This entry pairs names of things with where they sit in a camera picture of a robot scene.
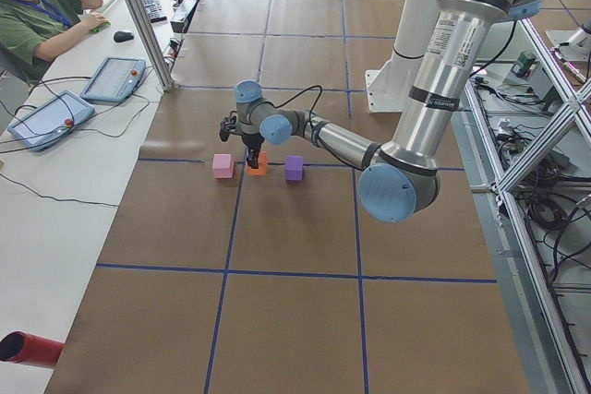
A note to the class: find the red cylinder tube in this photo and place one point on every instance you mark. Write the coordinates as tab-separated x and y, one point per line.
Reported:
23	348

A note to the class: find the orange foam block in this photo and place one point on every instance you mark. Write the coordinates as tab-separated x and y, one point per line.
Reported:
262	168

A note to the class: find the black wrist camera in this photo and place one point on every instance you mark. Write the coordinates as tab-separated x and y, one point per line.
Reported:
229	126

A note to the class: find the near blue teach pendant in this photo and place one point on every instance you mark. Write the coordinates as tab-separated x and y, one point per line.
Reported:
50	122

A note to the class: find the aluminium side frame rail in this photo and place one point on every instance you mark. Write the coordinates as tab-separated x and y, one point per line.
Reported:
524	135

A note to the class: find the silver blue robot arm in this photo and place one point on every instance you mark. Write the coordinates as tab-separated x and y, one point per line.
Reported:
437	43

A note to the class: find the pink foam block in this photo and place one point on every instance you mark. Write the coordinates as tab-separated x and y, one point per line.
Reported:
223	166

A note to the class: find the far blue teach pendant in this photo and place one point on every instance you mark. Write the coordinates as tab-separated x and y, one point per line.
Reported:
115	80

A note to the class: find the purple foam block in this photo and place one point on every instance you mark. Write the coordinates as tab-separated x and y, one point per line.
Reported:
294	168

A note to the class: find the black keyboard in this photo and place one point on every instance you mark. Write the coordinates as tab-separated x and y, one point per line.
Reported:
154	10

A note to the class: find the person in green shirt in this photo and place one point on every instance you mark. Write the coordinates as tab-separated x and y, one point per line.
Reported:
36	32

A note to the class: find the brown paper table cover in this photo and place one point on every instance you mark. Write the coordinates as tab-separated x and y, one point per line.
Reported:
262	285

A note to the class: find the aluminium frame post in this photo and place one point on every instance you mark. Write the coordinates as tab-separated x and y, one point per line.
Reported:
150	43

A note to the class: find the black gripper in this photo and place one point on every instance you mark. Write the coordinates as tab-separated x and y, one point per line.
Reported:
251	141

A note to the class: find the blue teach pendant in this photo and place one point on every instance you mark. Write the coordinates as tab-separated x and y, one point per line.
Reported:
115	80
50	122

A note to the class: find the black computer mouse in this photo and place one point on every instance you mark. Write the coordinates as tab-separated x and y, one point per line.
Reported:
123	36

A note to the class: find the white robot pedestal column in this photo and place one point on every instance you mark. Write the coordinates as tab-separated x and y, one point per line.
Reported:
388	87

